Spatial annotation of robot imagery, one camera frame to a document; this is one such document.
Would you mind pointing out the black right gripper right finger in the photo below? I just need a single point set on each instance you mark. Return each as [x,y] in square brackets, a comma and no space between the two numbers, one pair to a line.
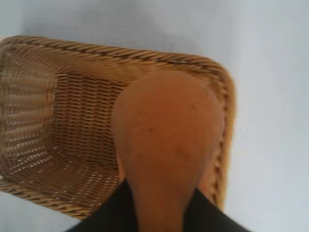
[210,217]

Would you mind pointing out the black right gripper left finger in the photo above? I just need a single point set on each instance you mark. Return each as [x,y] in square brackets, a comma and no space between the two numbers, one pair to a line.
[116,212]

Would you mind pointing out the wrinkled orange fruit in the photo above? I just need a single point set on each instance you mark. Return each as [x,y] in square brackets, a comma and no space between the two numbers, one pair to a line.
[166,135]

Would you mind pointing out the woven wicker basket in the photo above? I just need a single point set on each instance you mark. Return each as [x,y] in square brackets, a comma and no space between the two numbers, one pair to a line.
[72,120]

